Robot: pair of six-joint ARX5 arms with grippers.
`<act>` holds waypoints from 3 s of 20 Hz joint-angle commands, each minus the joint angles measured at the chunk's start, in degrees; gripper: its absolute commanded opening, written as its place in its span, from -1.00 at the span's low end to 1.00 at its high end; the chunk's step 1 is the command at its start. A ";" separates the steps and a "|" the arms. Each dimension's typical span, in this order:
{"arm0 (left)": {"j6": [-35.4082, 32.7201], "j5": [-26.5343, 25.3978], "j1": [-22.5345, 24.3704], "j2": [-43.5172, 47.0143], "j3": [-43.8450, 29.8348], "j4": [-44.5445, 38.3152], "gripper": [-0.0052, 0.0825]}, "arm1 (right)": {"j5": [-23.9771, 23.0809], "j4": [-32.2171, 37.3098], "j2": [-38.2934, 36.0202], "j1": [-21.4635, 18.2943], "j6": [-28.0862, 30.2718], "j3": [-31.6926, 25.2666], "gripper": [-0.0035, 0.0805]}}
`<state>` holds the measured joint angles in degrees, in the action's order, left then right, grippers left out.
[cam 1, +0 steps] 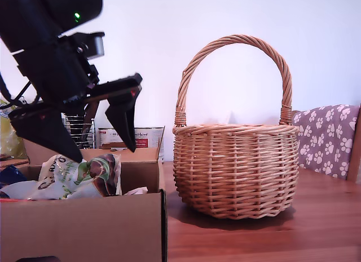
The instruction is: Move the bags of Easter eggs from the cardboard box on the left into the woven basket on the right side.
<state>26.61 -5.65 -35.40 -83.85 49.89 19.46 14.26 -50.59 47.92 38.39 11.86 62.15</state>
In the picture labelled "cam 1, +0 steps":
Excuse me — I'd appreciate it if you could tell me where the woven wicker basket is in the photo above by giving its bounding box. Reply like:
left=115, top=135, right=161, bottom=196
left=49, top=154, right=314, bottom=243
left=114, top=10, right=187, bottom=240
left=171, top=34, right=300, bottom=220

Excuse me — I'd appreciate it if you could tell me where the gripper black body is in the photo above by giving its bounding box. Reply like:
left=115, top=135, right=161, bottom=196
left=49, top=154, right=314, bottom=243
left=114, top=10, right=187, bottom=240
left=8, top=38, right=143, bottom=119

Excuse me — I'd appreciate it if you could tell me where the dark brown utensil handle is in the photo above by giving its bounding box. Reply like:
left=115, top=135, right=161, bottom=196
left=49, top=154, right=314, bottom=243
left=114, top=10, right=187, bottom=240
left=83, top=101, right=99, bottom=134

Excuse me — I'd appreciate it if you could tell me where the white paper leaflet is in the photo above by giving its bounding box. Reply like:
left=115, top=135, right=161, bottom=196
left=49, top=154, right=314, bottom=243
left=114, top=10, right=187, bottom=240
left=124, top=187, right=149, bottom=196

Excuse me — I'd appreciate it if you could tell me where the yellow green plastic bag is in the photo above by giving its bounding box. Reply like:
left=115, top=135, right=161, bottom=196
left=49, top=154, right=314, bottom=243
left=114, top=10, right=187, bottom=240
left=0, top=97, right=29, bottom=159

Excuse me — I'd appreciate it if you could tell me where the black cable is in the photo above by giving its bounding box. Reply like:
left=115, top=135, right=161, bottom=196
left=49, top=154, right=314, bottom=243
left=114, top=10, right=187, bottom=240
left=0, top=73, right=32, bottom=110
left=16, top=81, right=43, bottom=105

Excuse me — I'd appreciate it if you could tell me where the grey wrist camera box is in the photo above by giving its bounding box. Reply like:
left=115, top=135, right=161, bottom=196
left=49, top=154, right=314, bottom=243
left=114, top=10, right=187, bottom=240
left=58, top=32, right=105, bottom=77

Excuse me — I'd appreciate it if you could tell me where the white green Galaxy bag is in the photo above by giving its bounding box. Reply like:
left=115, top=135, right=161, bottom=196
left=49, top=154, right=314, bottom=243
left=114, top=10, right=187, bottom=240
left=28, top=153, right=122, bottom=201

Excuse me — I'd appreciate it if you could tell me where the purple paw print cloth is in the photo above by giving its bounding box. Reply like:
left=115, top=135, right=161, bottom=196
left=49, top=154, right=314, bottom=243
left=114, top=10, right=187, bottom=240
left=291, top=104, right=361, bottom=180

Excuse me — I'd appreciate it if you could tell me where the large cork trivet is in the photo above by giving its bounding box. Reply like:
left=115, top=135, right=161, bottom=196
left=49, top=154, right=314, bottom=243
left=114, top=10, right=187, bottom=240
left=0, top=158, right=30, bottom=169

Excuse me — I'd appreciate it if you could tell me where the chrome wire utensil holder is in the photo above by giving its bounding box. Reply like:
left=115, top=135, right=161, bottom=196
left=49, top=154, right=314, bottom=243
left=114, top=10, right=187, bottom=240
left=63, top=112, right=96, bottom=150

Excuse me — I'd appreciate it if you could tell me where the brown cardboard box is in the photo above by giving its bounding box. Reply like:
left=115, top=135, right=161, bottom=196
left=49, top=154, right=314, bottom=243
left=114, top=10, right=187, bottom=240
left=0, top=126, right=169, bottom=262

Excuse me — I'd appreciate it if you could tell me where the tin can red label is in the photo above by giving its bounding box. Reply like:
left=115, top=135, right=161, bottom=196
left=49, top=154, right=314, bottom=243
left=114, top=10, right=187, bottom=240
left=134, top=126, right=165, bottom=148

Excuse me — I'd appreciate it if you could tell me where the blue candy bag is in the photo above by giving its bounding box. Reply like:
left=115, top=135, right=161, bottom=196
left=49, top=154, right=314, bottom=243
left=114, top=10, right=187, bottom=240
left=0, top=165, right=29, bottom=202

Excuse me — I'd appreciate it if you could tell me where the tin can white label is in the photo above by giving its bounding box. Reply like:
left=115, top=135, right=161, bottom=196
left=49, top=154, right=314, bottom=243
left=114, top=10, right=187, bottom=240
left=97, top=127, right=125, bottom=149

